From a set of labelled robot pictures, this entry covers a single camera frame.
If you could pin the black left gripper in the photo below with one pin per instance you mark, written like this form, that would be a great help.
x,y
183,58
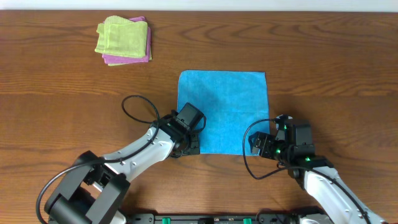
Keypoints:
x,y
191,145

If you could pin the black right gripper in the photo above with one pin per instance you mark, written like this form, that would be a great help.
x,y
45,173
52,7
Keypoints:
x,y
263,145

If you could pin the blue microfiber cloth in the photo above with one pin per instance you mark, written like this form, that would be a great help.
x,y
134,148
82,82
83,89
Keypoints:
x,y
231,102

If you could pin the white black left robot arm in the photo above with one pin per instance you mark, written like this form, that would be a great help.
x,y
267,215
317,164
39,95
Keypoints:
x,y
93,188

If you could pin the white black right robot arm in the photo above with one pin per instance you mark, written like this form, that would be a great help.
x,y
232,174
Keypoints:
x,y
317,176

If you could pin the folded pink cloth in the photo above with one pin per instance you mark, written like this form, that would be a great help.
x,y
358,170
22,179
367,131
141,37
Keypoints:
x,y
119,60

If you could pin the folded green cloth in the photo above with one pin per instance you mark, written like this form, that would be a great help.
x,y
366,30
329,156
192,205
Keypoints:
x,y
122,37

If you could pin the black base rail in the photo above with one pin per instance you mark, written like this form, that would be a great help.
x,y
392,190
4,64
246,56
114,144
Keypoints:
x,y
262,218

